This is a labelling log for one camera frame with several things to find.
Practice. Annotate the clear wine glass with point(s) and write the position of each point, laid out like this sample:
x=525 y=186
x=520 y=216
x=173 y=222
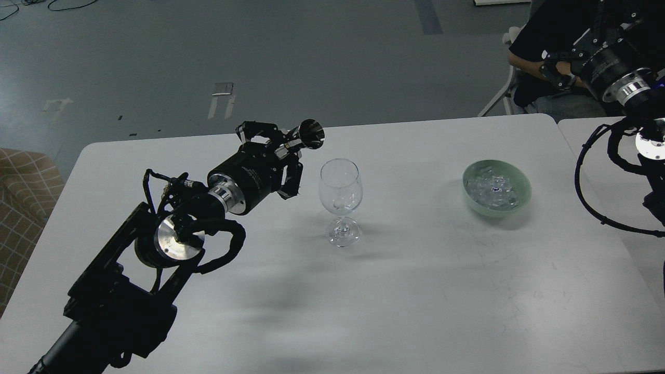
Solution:
x=341 y=192

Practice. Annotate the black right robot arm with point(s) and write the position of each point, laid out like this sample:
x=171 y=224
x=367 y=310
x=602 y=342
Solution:
x=635 y=143

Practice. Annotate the white office chair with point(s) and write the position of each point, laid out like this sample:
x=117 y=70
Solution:
x=505 y=94

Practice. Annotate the steel double jigger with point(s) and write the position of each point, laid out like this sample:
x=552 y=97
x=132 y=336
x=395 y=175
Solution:
x=308 y=135

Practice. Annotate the clear ice cubes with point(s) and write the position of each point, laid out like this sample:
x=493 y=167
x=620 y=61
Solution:
x=492 y=190

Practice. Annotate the plaid beige sofa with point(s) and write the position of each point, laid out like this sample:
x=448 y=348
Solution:
x=31 y=185

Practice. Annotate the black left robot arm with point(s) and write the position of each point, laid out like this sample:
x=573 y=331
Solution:
x=123 y=304

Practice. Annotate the green bowl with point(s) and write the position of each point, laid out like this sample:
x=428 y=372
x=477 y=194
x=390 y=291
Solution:
x=518 y=178

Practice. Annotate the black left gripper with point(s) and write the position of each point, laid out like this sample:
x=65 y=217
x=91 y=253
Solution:
x=254 y=171

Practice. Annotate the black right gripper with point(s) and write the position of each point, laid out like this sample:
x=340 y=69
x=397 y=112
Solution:
x=603 y=59

